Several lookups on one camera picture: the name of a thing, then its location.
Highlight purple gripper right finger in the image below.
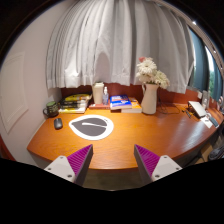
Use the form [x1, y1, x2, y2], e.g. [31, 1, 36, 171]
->
[134, 144, 181, 184]

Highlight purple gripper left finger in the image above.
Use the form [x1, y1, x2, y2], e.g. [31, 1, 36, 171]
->
[45, 144, 93, 186]

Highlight round grey white mouse pad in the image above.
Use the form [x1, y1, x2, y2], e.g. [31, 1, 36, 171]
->
[69, 115, 114, 141]

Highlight black computer mouse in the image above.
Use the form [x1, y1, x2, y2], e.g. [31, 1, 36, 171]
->
[54, 118, 63, 130]

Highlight orange book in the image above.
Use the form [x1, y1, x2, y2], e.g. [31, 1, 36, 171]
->
[121, 97, 142, 113]

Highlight dark green mug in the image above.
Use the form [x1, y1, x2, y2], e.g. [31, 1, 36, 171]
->
[43, 101, 59, 118]

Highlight stack of yellow black books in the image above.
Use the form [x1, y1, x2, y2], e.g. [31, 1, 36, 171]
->
[58, 94, 92, 114]

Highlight white ceramic vase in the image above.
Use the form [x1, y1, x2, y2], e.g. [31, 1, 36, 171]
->
[141, 84, 158, 115]

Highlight red flat book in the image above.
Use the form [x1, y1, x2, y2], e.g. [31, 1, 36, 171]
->
[89, 104, 110, 110]

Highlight blue book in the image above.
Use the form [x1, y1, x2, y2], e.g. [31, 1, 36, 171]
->
[110, 95, 132, 110]

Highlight silver laptop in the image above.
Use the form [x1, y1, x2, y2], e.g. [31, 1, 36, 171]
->
[188, 101, 206, 118]

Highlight black remote on paper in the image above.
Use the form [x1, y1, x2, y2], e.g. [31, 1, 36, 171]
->
[201, 114, 219, 128]

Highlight clear sanitizer pump bottle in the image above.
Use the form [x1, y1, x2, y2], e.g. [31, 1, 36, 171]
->
[102, 87, 109, 105]

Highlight white lidded container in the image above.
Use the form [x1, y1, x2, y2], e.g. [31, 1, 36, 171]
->
[92, 82, 104, 104]

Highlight white flower bouquet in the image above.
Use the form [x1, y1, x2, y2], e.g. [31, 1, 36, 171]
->
[136, 57, 170, 89]

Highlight white pleated curtain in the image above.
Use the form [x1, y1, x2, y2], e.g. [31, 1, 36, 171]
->
[46, 0, 194, 93]

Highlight black cable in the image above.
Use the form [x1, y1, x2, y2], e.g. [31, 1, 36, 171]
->
[156, 87, 182, 115]

